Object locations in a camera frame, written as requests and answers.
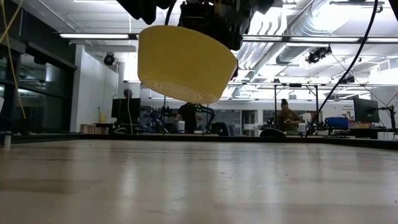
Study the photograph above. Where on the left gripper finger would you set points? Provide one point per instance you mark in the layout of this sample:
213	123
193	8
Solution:
235	70

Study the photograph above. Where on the yellow plastic bowl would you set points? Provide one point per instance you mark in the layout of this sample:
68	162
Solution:
183	62

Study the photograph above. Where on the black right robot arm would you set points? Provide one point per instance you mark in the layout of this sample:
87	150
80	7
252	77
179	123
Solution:
395	6

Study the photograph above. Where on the black background robot arm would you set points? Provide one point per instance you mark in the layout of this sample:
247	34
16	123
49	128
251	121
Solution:
209	113

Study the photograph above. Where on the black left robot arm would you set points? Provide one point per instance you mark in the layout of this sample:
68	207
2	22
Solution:
146	9

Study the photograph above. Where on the black office chair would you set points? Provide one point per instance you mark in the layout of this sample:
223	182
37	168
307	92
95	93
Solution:
220	128

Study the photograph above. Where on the person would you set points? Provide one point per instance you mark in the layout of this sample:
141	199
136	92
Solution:
188	116
127	93
287	116

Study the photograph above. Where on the black domed object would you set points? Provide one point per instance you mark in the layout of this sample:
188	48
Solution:
272	133

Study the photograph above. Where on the white wipes canister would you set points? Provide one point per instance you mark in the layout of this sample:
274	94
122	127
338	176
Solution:
302	128
181	127

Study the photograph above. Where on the black overhead light bar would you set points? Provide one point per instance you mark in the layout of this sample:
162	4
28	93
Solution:
326	39

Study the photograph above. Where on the blue storage box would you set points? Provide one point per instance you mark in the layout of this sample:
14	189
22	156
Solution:
337	123

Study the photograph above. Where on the black computer monitor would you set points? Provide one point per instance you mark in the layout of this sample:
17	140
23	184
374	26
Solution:
124	110
365	110

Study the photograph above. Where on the yellow bottle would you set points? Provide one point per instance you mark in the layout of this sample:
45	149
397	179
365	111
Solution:
102	116

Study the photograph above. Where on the black ceiling camera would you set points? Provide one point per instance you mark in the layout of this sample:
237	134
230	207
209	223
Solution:
109	59
317	54

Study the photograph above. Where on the silver ventilation duct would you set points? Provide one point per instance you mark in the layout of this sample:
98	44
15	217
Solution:
308	21

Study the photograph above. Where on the small gray post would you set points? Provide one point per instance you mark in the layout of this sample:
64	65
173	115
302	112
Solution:
7	140

